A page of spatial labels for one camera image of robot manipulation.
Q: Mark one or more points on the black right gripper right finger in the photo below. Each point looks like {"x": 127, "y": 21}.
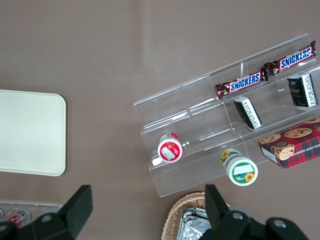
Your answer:
{"x": 217, "y": 212}

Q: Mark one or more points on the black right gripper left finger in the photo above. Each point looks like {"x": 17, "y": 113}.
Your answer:
{"x": 77, "y": 207}

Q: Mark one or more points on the silver foil tray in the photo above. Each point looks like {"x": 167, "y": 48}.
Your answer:
{"x": 192, "y": 225}

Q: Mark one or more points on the light oval wicker basket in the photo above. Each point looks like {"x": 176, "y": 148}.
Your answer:
{"x": 172, "y": 220}

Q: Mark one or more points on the beige plastic serving tray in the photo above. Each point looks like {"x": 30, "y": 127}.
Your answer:
{"x": 30, "y": 132}

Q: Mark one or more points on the clear acrylic bottle rack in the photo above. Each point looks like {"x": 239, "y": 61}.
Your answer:
{"x": 45, "y": 207}

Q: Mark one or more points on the green sunflower yogurt cup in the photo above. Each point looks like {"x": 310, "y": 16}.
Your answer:
{"x": 241, "y": 172}

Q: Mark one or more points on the red cola bottle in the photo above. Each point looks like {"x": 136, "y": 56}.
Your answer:
{"x": 21, "y": 216}

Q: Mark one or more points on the red strawberry yogurt cup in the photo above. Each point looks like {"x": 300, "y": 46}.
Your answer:
{"x": 169, "y": 151}

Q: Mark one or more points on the red tartan cookie box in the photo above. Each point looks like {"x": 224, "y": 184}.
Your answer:
{"x": 295, "y": 145}

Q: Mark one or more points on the small black white box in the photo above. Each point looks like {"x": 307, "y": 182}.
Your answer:
{"x": 302, "y": 90}
{"x": 247, "y": 112}

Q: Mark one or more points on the clear acrylic stepped stand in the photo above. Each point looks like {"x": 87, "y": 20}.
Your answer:
{"x": 190, "y": 100}

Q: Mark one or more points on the brown Snickers bar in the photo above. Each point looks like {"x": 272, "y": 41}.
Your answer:
{"x": 243, "y": 85}
{"x": 295, "y": 58}

